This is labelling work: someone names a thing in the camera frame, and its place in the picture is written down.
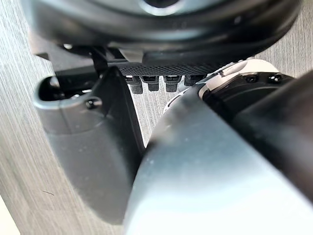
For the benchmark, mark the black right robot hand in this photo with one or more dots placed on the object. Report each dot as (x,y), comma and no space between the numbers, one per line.
(159,36)

